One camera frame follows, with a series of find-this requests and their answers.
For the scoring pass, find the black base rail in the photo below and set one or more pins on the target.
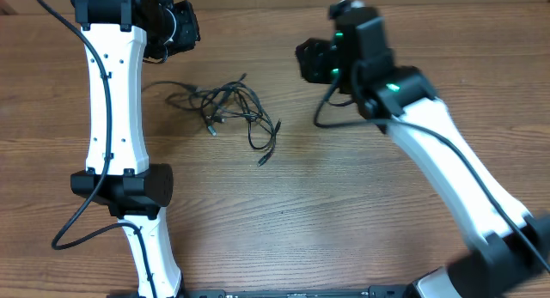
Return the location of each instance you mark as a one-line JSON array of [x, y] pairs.
[[301, 293]]

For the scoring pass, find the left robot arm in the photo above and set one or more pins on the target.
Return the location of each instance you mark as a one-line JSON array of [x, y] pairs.
[[122, 35]]

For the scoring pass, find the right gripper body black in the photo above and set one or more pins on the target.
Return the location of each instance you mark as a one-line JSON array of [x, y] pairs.
[[320, 66]]

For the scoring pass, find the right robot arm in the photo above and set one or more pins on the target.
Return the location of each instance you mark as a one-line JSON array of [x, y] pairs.
[[506, 244]]

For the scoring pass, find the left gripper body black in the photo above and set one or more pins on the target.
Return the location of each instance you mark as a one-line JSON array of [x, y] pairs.
[[178, 33]]

